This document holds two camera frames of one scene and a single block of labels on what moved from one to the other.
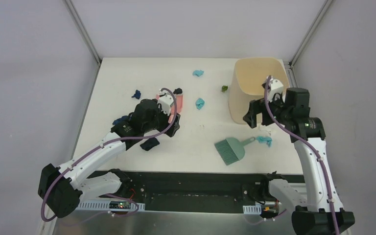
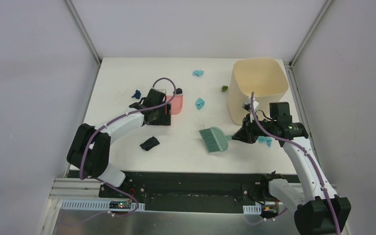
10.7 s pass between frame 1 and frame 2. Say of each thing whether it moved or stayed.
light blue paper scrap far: stayed
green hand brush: moved
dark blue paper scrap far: stayed
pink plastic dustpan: stayed
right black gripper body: moved
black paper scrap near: stayed
